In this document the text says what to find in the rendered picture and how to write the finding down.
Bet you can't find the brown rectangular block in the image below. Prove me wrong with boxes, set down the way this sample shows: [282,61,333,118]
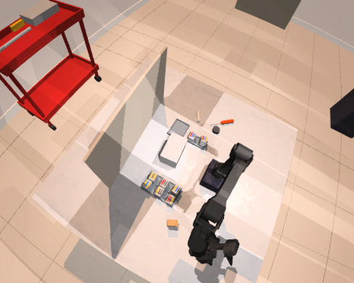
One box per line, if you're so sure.
[167,219,178,226]

